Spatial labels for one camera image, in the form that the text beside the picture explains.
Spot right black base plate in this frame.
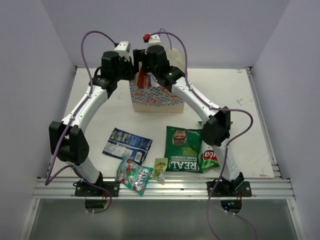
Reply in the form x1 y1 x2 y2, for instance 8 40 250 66
206 178 253 198

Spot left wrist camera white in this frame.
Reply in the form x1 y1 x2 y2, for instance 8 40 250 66
114 41 131 59

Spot blue snack packet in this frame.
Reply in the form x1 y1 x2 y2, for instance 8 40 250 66
102 128 153 166

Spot checkered paper bag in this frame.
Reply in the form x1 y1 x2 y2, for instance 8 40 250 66
129 34 186 113

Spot aluminium mounting rail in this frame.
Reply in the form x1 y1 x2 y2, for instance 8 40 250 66
32 177 295 200

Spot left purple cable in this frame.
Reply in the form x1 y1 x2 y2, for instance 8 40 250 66
44 30 118 215

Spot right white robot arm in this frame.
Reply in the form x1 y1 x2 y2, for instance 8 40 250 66
133 45 232 148

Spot red Chuba chips bag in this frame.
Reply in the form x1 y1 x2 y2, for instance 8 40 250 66
137 67 152 89

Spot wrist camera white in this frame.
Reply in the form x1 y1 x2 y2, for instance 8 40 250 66
114 41 131 59
143 33 161 49

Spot small yellow-green candy packet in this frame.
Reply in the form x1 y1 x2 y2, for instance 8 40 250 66
151 158 168 182

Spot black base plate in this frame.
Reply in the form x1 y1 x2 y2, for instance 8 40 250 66
206 178 253 198
72 180 120 198

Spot green Real chips bag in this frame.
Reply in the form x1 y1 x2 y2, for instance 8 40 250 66
164 126 202 173

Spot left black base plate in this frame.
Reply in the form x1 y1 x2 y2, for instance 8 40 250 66
72 180 120 198

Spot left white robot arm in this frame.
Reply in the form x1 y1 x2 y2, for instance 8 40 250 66
49 49 135 197

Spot green Chuba cassava chips bag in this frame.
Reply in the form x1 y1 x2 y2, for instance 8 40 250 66
197 133 229 173

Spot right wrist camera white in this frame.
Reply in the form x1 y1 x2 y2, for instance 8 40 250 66
143 33 161 49

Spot Fox's candy packet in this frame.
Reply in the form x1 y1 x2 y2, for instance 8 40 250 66
115 157 153 196

